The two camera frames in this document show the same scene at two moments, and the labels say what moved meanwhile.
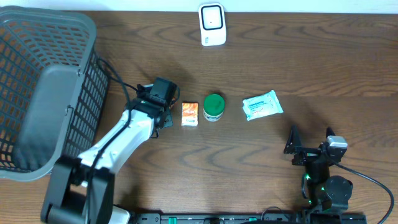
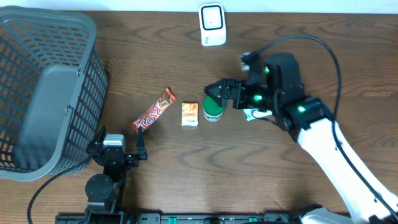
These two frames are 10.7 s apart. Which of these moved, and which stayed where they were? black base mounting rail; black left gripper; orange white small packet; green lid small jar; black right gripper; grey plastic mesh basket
Moved: black left gripper; black right gripper
Stayed: green lid small jar; orange white small packet; black base mounting rail; grey plastic mesh basket
